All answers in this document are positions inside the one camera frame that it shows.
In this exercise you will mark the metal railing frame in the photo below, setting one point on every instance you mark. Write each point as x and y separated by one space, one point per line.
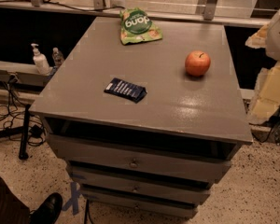
252 13

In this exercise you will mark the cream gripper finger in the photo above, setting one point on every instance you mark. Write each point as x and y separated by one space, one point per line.
266 99
258 39

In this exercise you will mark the clear small bottle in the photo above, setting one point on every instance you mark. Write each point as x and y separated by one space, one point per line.
57 57

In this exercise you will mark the grey drawer cabinet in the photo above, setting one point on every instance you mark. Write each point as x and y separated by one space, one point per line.
165 152

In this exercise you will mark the green snack bag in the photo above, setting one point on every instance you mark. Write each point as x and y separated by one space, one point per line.
137 27

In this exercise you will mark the dark blue snack packet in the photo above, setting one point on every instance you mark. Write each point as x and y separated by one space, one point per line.
126 90

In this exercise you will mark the black leather shoe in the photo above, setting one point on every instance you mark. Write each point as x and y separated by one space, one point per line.
49 211

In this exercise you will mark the blue tape cross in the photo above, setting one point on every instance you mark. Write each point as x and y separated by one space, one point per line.
74 202

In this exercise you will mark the brown trouser leg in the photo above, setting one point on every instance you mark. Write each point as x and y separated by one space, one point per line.
12 210

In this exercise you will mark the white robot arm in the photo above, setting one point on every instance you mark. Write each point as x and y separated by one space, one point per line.
272 49

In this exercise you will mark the red apple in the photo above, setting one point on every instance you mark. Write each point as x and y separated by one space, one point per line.
197 63

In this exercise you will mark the white pump bottle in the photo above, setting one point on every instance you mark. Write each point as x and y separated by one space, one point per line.
40 60

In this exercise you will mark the black stand pole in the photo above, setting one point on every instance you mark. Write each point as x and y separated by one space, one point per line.
23 155

